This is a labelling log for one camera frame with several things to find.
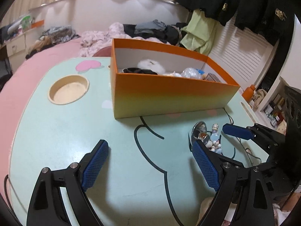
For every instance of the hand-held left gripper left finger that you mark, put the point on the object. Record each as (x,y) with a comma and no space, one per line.
(95,167)

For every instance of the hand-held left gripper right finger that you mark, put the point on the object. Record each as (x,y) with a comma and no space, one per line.
(207,167)

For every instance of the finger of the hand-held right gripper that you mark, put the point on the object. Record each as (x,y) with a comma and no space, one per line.
(237,131)

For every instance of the blue doll figurine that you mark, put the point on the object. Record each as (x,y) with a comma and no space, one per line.
(214,137)

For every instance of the silver round metal object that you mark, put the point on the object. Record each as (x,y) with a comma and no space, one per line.
(196,129)

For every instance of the silver foil box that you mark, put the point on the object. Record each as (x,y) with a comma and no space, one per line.
(211,77)

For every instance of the clear plastic bag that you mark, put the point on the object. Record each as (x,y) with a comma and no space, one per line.
(191,72)

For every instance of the orange cardboard box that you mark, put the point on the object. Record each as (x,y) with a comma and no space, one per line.
(164,96)

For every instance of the black lace cloth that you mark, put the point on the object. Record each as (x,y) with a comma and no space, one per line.
(138,71)

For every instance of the white fluffy pompom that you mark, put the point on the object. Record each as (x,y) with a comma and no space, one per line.
(150,64)

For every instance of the orange bottle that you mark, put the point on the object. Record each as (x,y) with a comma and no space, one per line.
(248,95)

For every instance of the beige crumpled cloth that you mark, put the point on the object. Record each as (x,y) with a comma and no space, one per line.
(259,98)

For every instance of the mint cartoon lap table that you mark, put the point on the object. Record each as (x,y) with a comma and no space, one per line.
(70,134)

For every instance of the white bookshelf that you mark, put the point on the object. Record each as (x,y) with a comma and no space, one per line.
(275,108)

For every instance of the white slatted panel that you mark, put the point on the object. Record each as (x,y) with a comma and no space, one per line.
(235,51)

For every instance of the light green hanging cloth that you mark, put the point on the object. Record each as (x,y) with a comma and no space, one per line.
(199,35)

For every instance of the red cushion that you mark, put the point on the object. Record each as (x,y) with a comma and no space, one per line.
(103,51)

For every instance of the pink floral blanket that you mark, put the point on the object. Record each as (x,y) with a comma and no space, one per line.
(94,42)

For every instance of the black hanging jacket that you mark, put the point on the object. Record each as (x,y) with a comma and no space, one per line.
(211,0)
(263,9)

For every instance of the pile of dark clothes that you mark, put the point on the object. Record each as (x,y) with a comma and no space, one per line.
(152,28)

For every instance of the beige brown clothes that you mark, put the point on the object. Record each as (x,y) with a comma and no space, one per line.
(40,44)

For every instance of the grey patterned clothes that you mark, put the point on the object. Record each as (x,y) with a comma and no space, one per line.
(58,33)

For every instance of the white desk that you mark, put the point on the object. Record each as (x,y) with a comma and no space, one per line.
(15,47)

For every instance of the small orange box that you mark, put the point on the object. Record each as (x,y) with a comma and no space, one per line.
(37,24)

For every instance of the green cup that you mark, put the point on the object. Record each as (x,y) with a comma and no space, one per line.
(26,23)

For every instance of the white roll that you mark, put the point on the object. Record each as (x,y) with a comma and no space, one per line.
(14,27)

